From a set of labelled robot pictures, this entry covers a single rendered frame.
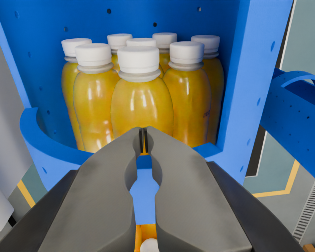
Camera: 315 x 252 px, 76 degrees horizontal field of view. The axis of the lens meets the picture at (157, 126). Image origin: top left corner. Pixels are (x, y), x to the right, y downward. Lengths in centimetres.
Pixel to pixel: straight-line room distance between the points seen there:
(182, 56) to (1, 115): 32
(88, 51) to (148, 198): 16
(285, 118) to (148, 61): 70
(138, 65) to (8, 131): 31
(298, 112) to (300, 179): 170
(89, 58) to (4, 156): 26
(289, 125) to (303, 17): 97
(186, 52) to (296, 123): 62
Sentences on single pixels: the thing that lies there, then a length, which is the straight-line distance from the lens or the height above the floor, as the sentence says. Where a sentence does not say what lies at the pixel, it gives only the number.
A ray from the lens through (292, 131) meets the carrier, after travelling 81.
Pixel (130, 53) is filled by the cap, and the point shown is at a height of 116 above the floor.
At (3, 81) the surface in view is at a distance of 45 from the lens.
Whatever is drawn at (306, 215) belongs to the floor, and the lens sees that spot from 301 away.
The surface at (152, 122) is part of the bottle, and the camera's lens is 19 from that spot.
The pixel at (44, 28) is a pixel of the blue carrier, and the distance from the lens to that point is 33.
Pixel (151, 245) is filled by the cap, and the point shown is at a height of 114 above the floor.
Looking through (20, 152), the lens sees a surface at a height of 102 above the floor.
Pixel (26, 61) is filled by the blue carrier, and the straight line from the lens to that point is 29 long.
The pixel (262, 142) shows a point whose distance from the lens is 172.
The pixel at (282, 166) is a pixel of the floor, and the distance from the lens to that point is 223.
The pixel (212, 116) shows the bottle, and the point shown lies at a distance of 32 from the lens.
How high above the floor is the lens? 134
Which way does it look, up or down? 59 degrees down
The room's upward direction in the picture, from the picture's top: 172 degrees clockwise
